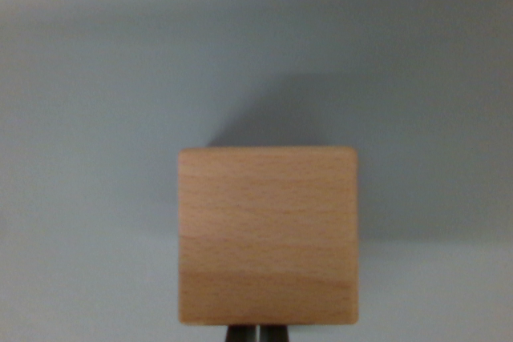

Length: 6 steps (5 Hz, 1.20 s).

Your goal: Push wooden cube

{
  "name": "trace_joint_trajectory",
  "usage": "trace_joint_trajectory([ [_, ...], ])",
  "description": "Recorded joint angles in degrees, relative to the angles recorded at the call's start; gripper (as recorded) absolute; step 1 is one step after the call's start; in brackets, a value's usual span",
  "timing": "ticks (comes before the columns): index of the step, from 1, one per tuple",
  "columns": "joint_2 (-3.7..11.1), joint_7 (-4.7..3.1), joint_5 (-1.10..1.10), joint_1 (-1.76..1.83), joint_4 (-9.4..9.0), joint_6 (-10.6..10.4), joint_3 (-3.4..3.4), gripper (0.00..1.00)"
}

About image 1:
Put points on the grey plastic bin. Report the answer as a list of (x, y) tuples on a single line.
[(80, 117)]

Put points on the light wooden cube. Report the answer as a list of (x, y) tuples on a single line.
[(267, 236)]

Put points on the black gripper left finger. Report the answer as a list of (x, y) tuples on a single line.
[(240, 334)]

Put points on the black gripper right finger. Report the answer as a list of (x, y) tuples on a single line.
[(275, 334)]

